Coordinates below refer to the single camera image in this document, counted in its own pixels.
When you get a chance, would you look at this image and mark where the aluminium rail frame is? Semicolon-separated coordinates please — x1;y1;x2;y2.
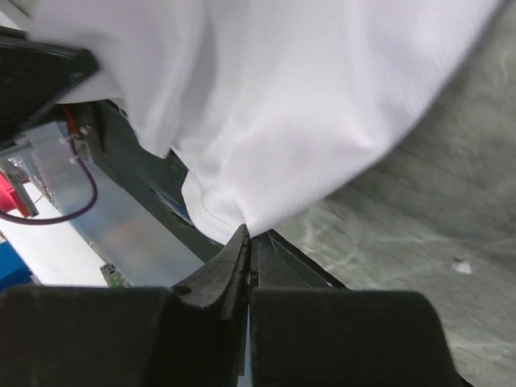
1;123;202;286

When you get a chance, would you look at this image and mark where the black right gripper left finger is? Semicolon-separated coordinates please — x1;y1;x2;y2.
1;226;250;386

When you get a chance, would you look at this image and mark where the black base beam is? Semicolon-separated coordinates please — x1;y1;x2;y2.
89;101;346;289

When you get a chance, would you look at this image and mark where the white t shirt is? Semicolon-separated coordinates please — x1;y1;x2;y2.
7;0;509;245

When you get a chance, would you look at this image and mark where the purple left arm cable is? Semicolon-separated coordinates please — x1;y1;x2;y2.
0;155;99;226

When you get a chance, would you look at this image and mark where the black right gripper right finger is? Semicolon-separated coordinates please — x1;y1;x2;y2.
250;235;464;386

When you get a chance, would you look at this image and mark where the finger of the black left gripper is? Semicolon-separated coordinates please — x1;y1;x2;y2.
1;27;99;139

